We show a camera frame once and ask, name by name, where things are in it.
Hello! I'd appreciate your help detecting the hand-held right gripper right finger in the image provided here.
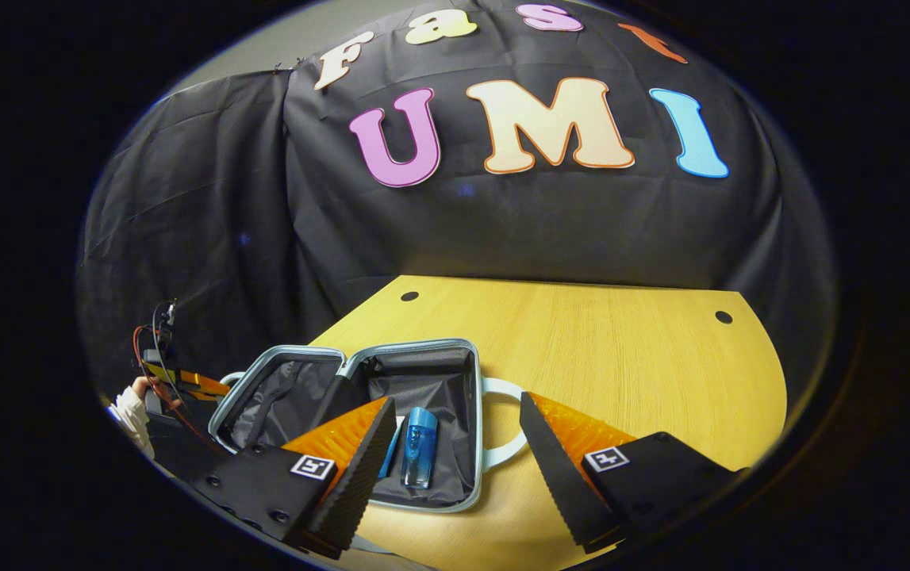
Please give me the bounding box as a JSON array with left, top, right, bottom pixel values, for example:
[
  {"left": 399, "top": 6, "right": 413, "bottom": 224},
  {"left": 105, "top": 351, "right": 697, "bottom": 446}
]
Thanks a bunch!
[{"left": 518, "top": 390, "right": 747, "bottom": 554}]

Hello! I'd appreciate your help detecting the white blue skin care tube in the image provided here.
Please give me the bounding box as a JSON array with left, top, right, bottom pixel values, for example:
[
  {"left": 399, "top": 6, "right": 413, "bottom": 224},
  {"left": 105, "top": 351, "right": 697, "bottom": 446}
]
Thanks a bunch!
[{"left": 378, "top": 416, "right": 405, "bottom": 479}]

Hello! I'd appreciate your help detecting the light blue suitcase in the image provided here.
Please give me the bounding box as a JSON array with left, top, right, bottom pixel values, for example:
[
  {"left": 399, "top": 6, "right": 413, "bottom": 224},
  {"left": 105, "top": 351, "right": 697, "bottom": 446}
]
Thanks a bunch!
[{"left": 207, "top": 339, "right": 532, "bottom": 513}]

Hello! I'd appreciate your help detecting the red cable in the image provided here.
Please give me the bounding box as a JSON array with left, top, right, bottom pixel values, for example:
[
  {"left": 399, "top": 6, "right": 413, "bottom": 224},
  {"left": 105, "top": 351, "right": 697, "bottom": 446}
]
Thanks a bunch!
[{"left": 133, "top": 324, "right": 213, "bottom": 445}]

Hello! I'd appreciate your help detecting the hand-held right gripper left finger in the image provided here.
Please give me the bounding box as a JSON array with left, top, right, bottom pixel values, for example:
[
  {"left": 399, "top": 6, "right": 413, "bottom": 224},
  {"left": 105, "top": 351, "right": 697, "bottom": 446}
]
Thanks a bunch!
[{"left": 189, "top": 395, "right": 398, "bottom": 561}]

